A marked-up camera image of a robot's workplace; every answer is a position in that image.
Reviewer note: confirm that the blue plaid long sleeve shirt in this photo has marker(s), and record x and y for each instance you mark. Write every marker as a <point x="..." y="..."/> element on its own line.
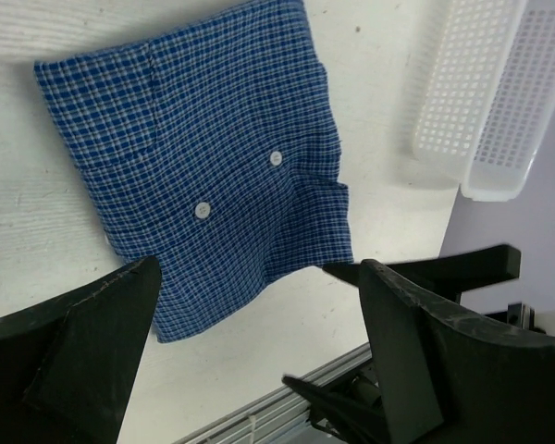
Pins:
<point x="213" y="148"/>

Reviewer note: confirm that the white plastic basket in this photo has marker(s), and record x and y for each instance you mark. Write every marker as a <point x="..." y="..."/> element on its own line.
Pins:
<point x="490" y="96"/>

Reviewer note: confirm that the aluminium rail frame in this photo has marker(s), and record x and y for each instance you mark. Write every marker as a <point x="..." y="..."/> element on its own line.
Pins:
<point x="282" y="414"/>

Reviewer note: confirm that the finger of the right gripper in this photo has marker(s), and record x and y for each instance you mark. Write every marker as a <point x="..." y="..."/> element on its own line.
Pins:
<point x="354" y="421"/>
<point x="451" y="276"/>

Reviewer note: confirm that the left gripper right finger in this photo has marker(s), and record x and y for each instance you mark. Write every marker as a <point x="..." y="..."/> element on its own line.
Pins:
<point x="450" y="375"/>

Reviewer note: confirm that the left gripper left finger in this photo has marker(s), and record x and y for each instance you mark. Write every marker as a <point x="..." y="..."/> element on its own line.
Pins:
<point x="68" y="364"/>

